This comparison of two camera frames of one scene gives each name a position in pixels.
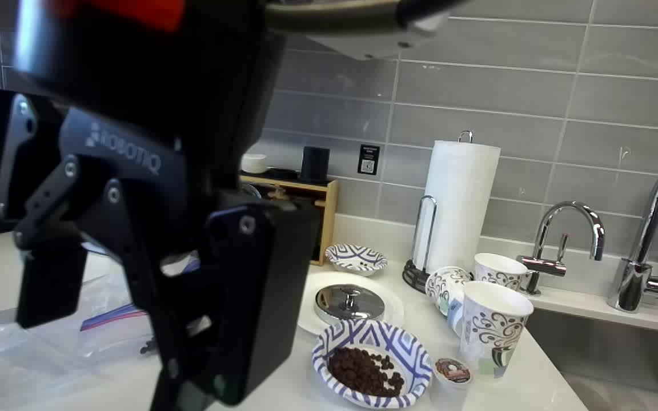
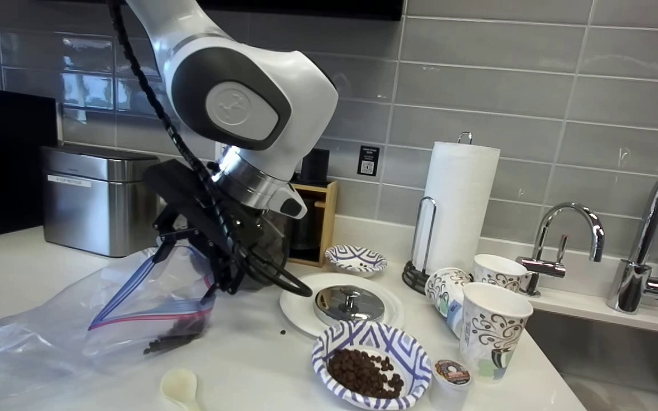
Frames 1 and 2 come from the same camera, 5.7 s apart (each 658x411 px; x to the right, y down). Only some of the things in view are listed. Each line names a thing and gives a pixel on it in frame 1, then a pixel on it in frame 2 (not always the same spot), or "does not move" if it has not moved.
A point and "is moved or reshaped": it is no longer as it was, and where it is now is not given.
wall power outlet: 367,160 does not move
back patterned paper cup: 501,271 does not move
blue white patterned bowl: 371,365 does not move
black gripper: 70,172 -> 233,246
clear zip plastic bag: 101,356 is moved or reshaped
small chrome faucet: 556,268 does not move
